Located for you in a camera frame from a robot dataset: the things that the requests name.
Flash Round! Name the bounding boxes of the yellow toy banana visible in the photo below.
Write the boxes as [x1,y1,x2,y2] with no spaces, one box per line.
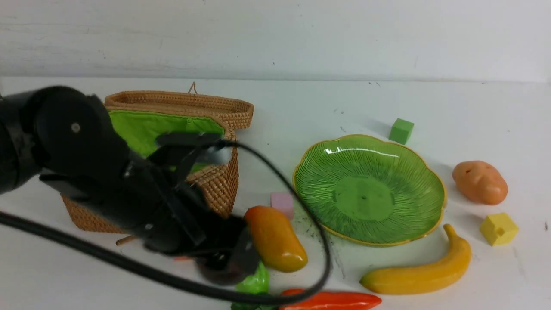
[360,224,472,295]

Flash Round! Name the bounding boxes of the green glass leaf plate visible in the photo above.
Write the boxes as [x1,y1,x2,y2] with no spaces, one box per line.
[293,135,448,247]

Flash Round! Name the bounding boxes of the orange toy carrot green leaves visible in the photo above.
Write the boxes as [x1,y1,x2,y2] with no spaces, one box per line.
[230,291,382,310]

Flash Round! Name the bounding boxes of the woven wicker basket green lining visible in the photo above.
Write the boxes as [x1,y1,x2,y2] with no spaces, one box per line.
[62,108,239,234]

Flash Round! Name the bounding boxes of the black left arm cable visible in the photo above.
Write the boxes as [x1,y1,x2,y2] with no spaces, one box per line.
[0,140,332,305]

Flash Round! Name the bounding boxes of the pink foam cube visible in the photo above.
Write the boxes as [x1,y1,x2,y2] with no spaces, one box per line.
[270,192,295,220]

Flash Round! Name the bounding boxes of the green toy cucumber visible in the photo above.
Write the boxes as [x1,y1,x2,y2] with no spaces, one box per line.
[235,261,270,295]

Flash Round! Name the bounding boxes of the green foam cube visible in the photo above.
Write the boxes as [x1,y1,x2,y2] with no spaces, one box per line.
[388,118,415,145]

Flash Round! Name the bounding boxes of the yellow foam cube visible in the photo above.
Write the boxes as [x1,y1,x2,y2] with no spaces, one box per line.
[480,212,519,246]

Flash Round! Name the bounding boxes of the orange yellow toy mango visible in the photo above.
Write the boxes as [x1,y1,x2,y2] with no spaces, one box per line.
[244,205,309,273]

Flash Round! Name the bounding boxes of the brown toy potato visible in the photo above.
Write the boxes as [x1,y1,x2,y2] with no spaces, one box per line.
[452,161,508,205]

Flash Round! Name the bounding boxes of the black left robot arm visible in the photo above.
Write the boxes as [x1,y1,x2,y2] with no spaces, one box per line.
[1,86,260,286]

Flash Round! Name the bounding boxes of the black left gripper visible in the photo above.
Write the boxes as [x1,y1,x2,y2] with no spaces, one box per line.
[103,159,260,277]

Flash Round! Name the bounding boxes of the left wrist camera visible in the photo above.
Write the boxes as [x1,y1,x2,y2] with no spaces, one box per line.
[147,131,232,172]

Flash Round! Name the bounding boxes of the purple toy mangosteen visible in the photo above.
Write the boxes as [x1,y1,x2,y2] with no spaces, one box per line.
[194,258,247,286]

